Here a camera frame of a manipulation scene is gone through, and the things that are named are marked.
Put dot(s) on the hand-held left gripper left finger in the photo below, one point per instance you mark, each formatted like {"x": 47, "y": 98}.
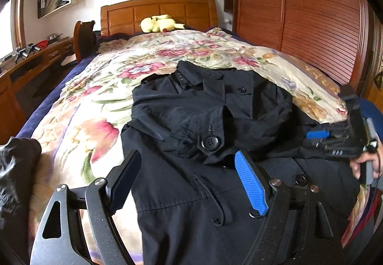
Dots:
{"x": 125, "y": 181}

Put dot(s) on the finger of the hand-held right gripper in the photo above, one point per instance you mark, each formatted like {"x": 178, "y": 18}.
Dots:
{"x": 317, "y": 134}
{"x": 335, "y": 149}

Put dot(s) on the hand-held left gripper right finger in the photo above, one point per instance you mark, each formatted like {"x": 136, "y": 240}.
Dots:
{"x": 250, "y": 181}

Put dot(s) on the black double-breasted coat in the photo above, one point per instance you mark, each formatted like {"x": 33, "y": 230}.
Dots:
{"x": 185, "y": 133}

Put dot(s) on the person's right hand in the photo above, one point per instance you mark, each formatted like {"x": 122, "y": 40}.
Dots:
{"x": 357, "y": 166}

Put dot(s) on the blue cloth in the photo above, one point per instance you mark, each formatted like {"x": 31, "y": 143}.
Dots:
{"x": 372, "y": 112}

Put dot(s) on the red cloth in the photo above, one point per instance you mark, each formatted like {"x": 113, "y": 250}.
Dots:
{"x": 359, "y": 217}

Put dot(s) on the floral blanket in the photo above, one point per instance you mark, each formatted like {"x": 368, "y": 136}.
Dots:
{"x": 119, "y": 73}

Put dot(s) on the crumpled dark shiny cloth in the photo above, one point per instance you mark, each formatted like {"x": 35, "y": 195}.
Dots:
{"x": 15, "y": 169}

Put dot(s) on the wooden slatted wardrobe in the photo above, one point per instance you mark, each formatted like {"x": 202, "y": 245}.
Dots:
{"x": 299, "y": 7}

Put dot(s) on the dark pillow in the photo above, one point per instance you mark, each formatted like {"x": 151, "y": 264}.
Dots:
{"x": 113, "y": 36}

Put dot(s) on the wooden chair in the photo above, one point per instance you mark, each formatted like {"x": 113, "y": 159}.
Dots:
{"x": 85, "y": 40}

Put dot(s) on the long wooden desk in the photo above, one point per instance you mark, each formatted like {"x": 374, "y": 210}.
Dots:
{"x": 51, "y": 54}

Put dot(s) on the metal bowl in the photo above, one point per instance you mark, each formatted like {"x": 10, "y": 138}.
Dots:
{"x": 56, "y": 36}

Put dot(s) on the yellow plush toy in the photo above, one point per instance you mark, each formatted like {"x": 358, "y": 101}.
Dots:
{"x": 158, "y": 24}

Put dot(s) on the red item on desk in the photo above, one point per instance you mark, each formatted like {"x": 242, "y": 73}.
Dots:
{"x": 42, "y": 43}

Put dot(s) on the black devices on desk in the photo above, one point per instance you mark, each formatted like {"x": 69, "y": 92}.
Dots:
{"x": 30, "y": 49}

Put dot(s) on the wooden bed headboard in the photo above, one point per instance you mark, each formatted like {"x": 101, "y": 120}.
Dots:
{"x": 125, "y": 16}

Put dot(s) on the white wall socket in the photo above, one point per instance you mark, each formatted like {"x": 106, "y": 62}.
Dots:
{"x": 228, "y": 22}

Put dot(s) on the window with wooden frame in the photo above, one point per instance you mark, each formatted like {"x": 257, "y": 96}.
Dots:
{"x": 9, "y": 28}

